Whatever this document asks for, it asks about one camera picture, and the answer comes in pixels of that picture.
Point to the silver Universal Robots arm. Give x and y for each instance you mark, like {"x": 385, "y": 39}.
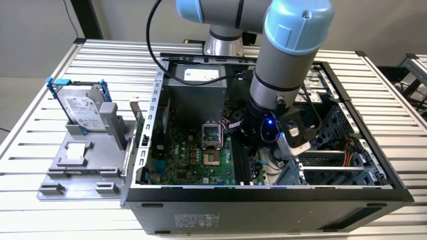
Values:
{"x": 287, "y": 70}

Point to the black RAM slot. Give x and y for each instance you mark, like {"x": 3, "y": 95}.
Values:
{"x": 243, "y": 165}
{"x": 237, "y": 162}
{"x": 241, "y": 162}

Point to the CPU socket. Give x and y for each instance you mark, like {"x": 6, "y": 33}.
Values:
{"x": 211, "y": 157}

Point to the grey metal optical drive bay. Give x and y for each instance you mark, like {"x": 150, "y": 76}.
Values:
{"x": 312, "y": 92}

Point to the grey power supply unit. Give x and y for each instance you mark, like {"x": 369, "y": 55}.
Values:
{"x": 194, "y": 100}

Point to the grey metal disk bay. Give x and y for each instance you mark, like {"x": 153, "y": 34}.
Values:
{"x": 334, "y": 170}

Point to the green motherboard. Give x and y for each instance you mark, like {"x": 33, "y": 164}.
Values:
{"x": 177, "y": 160}

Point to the black open PC case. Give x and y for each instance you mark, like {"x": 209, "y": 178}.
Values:
{"x": 234, "y": 212}

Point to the metal slat side table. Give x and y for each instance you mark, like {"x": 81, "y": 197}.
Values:
{"x": 414, "y": 75}

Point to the grey parts rack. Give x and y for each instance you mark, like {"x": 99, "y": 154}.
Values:
{"x": 94, "y": 160}

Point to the hard disk in blue carrier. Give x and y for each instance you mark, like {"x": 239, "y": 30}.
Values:
{"x": 82, "y": 110}

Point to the silver CPU chip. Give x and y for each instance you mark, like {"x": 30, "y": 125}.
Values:
{"x": 75, "y": 151}

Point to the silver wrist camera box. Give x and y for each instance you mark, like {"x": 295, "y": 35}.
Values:
{"x": 297, "y": 140}

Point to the black frame post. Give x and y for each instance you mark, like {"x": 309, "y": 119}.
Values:
{"x": 87, "y": 17}

